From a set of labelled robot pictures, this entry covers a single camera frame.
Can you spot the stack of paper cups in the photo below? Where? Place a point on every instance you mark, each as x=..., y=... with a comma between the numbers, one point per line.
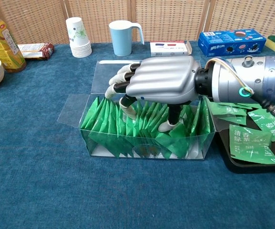
x=78, y=35

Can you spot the white red blue card box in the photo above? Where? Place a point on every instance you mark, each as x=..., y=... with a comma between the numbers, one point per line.
x=168, y=48

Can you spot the blue cookie box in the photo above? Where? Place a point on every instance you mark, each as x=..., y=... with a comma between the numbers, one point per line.
x=223, y=45

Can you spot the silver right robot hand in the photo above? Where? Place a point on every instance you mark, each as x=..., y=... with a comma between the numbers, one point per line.
x=161, y=78

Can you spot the black plastic tray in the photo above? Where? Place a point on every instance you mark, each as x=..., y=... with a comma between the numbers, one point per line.
x=225, y=152

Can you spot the blue table cloth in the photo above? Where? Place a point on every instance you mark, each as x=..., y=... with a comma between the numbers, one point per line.
x=56, y=190

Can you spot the brown white biscuit box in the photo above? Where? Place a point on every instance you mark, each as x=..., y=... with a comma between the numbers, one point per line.
x=36, y=51

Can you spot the clear plastic box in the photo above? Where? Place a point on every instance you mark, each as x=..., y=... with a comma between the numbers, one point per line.
x=99, y=76

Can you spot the yellow drink bottle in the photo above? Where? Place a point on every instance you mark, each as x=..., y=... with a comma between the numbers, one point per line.
x=1, y=43

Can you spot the rattan folding screen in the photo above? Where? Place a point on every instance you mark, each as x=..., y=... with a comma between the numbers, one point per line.
x=175, y=19

